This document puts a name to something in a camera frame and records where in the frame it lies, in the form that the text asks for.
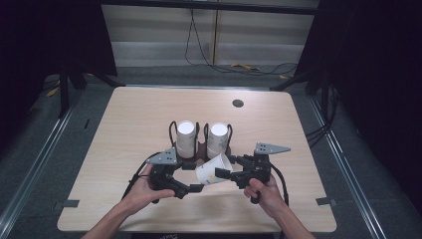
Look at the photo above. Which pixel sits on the black curtain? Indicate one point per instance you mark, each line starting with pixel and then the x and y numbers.
pixel 375 83
pixel 40 40

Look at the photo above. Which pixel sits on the dark double cup holder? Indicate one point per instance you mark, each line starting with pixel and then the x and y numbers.
pixel 201 147

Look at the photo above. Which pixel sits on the person's right hand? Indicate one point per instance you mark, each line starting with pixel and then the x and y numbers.
pixel 267 195

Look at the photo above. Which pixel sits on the black metal stand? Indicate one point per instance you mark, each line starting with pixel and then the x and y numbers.
pixel 63 89
pixel 323 93

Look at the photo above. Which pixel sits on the metal floor rail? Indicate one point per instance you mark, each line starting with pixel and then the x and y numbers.
pixel 345 162
pixel 36 159

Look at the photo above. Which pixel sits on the round grey table grommet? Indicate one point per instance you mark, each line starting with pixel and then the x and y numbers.
pixel 238 103

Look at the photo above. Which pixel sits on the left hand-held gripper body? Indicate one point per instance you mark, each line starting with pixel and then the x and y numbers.
pixel 162 176

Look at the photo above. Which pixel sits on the black overhead bar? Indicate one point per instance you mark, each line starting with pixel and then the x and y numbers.
pixel 212 6

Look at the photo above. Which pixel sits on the yellow floor tape scrap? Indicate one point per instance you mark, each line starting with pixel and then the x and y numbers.
pixel 245 67
pixel 52 92

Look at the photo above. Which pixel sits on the stack of white paper cups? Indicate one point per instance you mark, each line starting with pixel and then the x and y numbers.
pixel 217 139
pixel 185 137

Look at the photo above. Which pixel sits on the person's left hand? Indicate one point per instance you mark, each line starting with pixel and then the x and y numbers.
pixel 142 195

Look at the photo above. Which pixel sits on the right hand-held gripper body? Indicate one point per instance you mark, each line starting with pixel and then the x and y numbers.
pixel 257 166

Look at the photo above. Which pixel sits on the grey tape strip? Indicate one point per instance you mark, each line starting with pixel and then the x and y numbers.
pixel 323 201
pixel 70 203

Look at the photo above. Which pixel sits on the single white printed paper cup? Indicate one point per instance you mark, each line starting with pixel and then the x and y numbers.
pixel 209 171

